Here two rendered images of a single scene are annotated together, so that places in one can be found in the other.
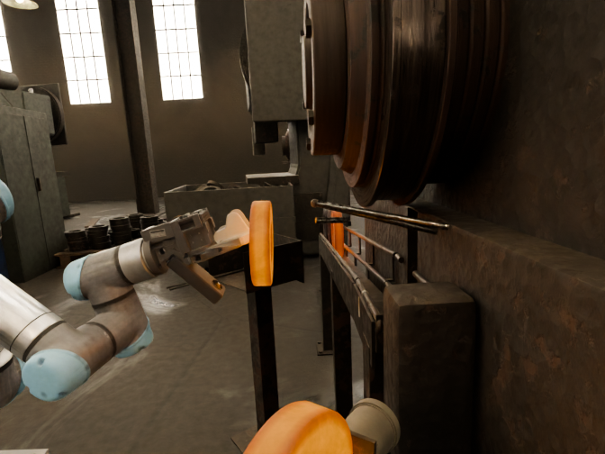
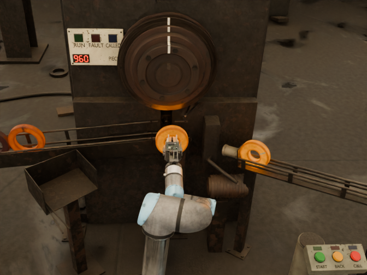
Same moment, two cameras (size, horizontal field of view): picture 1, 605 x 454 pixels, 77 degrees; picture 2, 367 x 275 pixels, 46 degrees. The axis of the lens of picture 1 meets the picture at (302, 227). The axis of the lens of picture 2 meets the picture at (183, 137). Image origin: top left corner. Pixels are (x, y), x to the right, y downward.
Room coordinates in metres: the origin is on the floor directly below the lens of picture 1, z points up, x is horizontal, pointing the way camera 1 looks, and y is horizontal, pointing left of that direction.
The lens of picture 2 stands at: (0.73, 1.73, 1.97)
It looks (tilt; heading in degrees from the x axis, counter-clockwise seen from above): 34 degrees down; 266
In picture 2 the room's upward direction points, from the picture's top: 2 degrees clockwise
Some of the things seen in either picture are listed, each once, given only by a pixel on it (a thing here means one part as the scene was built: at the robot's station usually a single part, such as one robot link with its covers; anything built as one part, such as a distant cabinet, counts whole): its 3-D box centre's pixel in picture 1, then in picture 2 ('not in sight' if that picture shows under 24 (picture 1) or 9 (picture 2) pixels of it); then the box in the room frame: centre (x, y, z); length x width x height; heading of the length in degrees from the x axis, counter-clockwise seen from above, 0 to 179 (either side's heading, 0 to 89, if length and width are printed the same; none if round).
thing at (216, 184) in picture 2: not in sight; (224, 213); (0.36, -0.01, 0.27); 0.22 x 0.13 x 0.53; 1
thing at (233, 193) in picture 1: (236, 222); not in sight; (3.43, 0.60, 0.39); 1.03 x 0.83 x 0.79; 95
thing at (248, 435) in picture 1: (259, 344); (69, 225); (1.19, 0.16, 0.36); 0.26 x 0.20 x 0.72; 36
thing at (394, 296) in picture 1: (428, 375); (210, 138); (0.46, -0.16, 0.68); 0.11 x 0.08 x 0.24; 91
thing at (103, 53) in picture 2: not in sight; (96, 47); (1.04, -0.24, 1.15); 0.26 x 0.02 x 0.18; 1
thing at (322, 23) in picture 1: (319, 72); (168, 73); (0.69, -0.04, 1.11); 0.28 x 0.06 x 0.28; 1
